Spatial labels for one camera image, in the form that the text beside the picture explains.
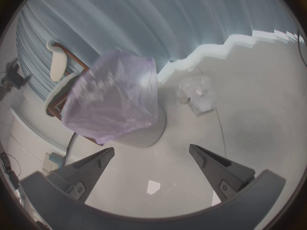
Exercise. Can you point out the white trash bin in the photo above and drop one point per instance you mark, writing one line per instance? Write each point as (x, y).
(153, 133)

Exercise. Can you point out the wooden chair with white cushions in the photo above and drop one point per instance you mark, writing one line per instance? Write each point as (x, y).
(58, 63)

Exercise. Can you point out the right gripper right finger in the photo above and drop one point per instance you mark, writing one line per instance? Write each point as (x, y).
(220, 171)

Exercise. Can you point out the purple plastic bag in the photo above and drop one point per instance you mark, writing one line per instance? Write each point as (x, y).
(112, 99)

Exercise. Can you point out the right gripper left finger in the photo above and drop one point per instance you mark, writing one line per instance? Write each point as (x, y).
(84, 171)

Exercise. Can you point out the pale blue curtain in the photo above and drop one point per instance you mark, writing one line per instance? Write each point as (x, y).
(134, 20)

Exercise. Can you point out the crumpled clear plastic wrapper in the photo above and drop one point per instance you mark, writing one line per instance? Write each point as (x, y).
(199, 94)

